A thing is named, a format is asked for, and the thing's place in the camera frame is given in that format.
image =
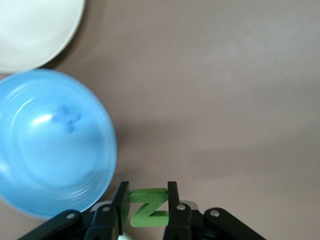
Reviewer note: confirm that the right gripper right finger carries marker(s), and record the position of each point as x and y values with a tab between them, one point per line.
180	220

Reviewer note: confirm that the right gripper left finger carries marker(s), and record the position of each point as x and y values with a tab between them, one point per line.
105	220

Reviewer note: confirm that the green foam letter Z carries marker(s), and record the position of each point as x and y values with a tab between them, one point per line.
147	210

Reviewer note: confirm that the blue foam letter X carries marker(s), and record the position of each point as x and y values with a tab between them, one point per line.
65	119

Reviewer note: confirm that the blue round plate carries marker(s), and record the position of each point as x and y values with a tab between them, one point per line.
50	162

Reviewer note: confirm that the beige round plate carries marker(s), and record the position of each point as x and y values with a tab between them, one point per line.
37	32

